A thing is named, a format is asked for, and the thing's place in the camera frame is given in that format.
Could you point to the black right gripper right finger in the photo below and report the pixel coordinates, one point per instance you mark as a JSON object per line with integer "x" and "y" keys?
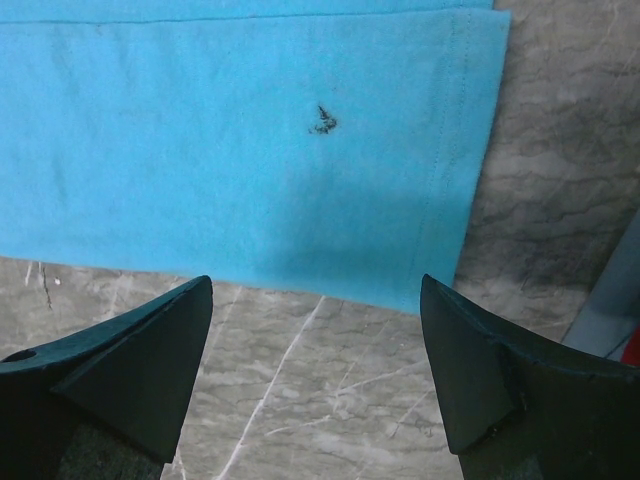
{"x": 516, "y": 405}

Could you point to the light blue cotton t-shirt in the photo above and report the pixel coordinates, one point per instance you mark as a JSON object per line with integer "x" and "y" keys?
{"x": 331, "y": 147}

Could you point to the folded red t-shirt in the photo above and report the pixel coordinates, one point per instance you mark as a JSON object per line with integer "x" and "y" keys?
{"x": 631, "y": 352}

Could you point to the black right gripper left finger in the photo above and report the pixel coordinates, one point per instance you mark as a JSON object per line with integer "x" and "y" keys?
{"x": 109, "y": 401}

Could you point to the folded grey-blue t-shirt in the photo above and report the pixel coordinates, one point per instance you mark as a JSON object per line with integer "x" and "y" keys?
{"x": 610, "y": 315}

